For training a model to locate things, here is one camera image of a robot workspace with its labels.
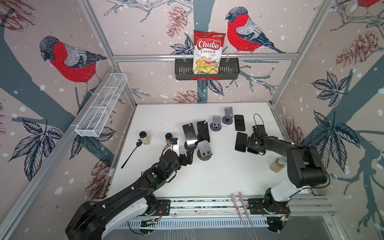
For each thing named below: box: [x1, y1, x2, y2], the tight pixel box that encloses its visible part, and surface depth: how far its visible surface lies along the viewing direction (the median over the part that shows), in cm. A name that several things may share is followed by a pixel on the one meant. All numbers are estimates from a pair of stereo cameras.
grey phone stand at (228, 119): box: [222, 106, 234, 125], surface depth 109 cm
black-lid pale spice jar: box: [139, 131, 151, 145], surface depth 94 cm
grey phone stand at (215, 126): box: [210, 116, 222, 132], surface depth 104 cm
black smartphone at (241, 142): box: [235, 132, 248, 153], surface depth 102 cm
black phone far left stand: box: [182, 123, 198, 147], surface depth 94 cm
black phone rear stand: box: [197, 120, 210, 142], surface depth 95 cm
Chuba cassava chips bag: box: [193, 30, 226, 75], surface depth 86 cm
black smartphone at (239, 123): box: [234, 114, 246, 132], surface depth 112 cm
